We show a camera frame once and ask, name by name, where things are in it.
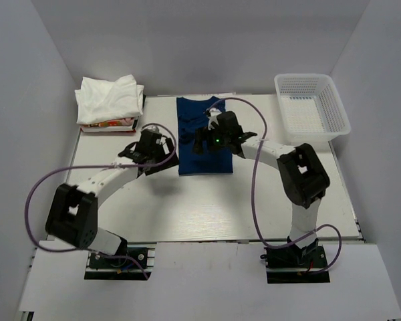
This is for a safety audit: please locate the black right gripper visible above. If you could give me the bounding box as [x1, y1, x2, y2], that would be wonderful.
[190, 124, 229, 156]

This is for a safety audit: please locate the blue t-shirt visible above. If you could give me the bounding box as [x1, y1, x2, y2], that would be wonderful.
[176, 96, 233, 176]

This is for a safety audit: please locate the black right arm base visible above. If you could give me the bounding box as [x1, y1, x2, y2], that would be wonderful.
[260, 245, 330, 284]

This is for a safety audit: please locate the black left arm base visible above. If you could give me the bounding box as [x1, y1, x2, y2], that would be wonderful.
[84, 244, 156, 281]

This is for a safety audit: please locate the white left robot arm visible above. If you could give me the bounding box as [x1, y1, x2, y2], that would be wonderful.
[45, 129, 178, 267]

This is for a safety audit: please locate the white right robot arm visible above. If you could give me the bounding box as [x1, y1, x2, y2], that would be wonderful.
[192, 108, 330, 267]

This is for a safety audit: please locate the red patterned folded t-shirt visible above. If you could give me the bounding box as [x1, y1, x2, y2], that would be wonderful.
[80, 116, 139, 132]

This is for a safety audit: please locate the white folded t-shirt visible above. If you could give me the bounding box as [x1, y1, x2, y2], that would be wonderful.
[75, 74, 144, 125]

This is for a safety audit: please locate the white plastic basket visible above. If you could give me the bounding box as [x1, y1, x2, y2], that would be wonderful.
[274, 74, 351, 142]

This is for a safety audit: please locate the white foreground cover board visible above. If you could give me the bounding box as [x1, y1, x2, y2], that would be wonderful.
[20, 243, 401, 320]

